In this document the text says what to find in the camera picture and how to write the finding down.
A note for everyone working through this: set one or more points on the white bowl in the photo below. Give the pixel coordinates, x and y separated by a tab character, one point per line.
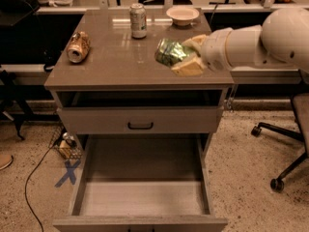
182	16

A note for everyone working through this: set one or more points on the open middle drawer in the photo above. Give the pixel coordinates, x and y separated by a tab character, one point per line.
141	183

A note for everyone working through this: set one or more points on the black drawer handle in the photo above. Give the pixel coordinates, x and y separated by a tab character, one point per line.
142	127

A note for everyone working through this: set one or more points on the grey drawer cabinet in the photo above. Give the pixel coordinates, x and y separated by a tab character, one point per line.
121	72

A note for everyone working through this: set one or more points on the brown shoe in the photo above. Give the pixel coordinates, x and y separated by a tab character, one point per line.
5	160

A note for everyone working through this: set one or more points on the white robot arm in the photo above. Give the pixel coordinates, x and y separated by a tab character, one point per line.
281	41

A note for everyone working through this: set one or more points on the crushed green can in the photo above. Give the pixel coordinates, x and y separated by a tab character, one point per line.
170	52

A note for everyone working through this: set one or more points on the closed top drawer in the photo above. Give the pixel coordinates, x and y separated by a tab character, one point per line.
166	120

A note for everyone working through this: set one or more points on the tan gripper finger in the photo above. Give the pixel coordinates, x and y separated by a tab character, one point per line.
190	66
195	42

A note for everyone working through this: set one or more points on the black stand left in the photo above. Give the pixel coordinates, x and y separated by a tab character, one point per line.
11	99

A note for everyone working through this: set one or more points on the white upright soda can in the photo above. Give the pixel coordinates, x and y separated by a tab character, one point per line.
138	21

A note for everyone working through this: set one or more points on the brown can lying sideways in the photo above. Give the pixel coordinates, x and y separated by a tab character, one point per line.
79	47

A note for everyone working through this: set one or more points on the wire basket with items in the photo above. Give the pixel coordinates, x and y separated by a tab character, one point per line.
64	144

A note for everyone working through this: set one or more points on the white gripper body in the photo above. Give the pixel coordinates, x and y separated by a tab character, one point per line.
213	49

